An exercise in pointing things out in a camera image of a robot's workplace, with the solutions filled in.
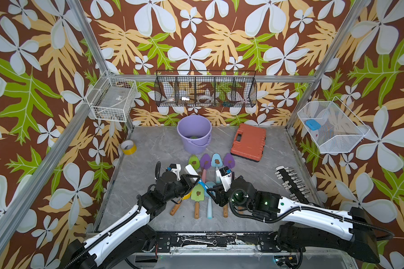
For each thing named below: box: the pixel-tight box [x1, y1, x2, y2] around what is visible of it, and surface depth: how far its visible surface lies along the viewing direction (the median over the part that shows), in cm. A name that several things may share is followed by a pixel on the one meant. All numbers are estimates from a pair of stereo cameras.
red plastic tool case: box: [230, 123, 267, 162], surface depth 107 cm
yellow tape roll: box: [120, 139, 138, 156], surface depth 110 cm
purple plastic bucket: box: [176, 114, 213, 155], surface depth 103 cm
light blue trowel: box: [210, 152, 223, 184], surface depth 103 cm
